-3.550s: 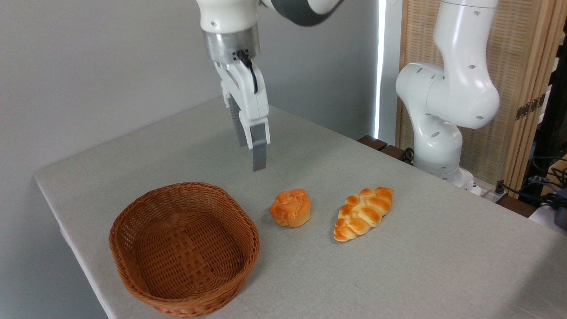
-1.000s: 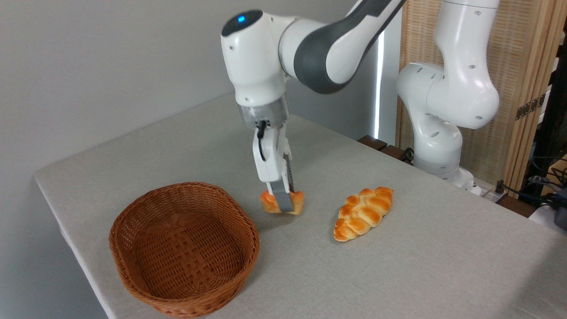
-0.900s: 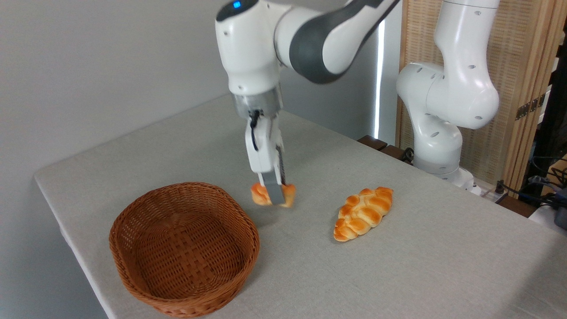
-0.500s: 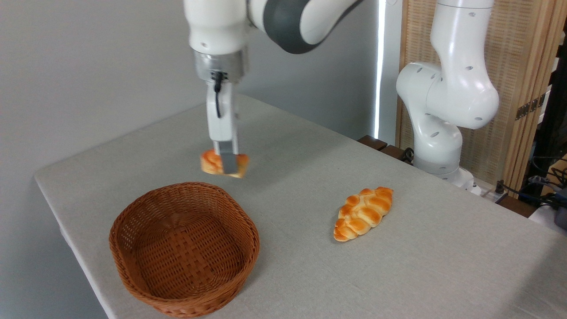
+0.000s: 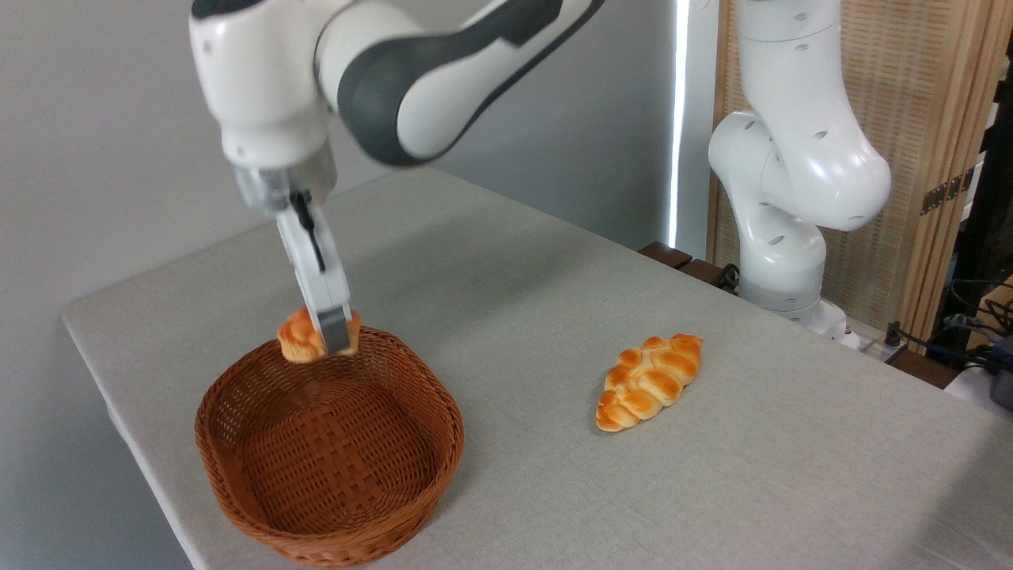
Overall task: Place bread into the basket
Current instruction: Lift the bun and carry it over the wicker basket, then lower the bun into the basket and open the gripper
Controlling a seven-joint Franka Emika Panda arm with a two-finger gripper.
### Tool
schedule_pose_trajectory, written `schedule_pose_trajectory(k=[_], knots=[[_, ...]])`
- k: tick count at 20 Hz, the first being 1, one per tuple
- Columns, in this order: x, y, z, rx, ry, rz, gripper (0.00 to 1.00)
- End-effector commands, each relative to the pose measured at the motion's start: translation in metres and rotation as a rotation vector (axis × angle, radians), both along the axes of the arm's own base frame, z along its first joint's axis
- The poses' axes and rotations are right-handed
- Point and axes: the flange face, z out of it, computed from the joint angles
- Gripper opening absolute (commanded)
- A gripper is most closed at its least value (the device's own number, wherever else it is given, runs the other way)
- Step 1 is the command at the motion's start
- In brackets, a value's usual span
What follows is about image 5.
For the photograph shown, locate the bamboo folding screen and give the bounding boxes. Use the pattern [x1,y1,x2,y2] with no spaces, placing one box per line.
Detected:
[711,0,1013,349]

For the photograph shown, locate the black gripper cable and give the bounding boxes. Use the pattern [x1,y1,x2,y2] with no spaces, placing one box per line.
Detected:
[288,190,328,275]

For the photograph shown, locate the round orange bread bun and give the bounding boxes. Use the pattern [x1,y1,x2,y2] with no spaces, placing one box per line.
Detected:
[276,306,363,364]

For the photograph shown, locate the metal screen hinge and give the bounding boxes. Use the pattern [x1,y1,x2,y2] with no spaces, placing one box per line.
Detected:
[920,167,977,215]

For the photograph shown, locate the braided golden bread loaf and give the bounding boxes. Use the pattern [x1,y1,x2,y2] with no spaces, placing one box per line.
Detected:
[595,333,704,433]

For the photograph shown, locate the brown woven wicker basket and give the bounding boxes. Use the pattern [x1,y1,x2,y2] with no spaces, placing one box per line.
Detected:
[195,326,465,568]

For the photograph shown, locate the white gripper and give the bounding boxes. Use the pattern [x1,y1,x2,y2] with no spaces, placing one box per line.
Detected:
[275,196,355,356]

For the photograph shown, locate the dark brown wooden block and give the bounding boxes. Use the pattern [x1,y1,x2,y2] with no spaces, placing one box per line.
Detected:
[638,241,694,271]
[681,259,739,295]

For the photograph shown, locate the black metal rack frame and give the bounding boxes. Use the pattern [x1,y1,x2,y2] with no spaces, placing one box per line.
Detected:
[934,36,1013,343]

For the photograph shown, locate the black cable bundle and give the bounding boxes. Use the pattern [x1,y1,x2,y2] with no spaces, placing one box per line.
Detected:
[885,277,1013,374]

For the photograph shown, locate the grey tablecloth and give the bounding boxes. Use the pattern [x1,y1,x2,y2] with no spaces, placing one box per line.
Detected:
[61,166,1013,570]

